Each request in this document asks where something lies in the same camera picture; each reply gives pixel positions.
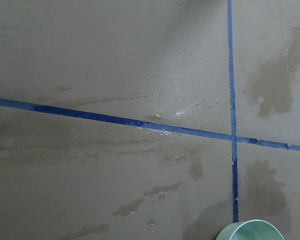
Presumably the light green bowl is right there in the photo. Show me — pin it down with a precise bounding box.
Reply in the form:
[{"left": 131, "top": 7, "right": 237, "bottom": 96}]
[{"left": 216, "top": 219, "right": 284, "bottom": 240}]

